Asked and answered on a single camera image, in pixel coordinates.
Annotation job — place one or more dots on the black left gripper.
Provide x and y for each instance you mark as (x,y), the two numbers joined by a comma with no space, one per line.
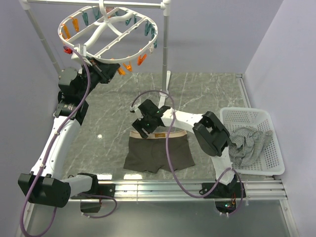
(105,71)

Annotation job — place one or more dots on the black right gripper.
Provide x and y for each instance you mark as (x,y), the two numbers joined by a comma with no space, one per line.
(138,125)

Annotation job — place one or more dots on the orange clothes peg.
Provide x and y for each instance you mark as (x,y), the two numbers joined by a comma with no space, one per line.
(128,66)
(141,59)
(121,71)

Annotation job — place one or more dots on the dark grey boxer underwear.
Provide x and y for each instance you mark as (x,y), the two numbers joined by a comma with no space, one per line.
(150,154)

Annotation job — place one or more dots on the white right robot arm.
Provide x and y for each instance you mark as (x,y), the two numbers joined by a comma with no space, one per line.
(212,137)

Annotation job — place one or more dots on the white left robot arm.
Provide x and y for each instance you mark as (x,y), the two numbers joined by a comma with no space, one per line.
(44,185)

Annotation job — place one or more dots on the white oval clip hanger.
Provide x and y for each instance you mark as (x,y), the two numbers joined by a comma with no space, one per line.
(80,22)

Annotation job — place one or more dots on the white drying rack stand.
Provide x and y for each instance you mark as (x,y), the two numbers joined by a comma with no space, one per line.
(112,11)

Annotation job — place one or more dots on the striped grey cloth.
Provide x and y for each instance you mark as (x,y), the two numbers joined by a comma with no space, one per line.
(246,145)

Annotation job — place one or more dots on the white plastic laundry basket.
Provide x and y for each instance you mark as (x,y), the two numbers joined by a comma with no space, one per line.
(270,162)

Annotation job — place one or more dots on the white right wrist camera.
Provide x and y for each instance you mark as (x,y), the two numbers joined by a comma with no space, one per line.
(135,109)

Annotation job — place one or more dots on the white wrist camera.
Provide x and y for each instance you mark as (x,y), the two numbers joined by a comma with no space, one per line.
(135,109)
(78,52)

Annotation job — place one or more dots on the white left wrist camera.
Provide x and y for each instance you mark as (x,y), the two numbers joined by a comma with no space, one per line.
(78,52)

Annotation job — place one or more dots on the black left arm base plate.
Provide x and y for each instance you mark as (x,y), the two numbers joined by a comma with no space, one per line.
(106,190)

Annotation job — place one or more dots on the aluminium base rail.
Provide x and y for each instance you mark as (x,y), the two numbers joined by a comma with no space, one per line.
(168,190)

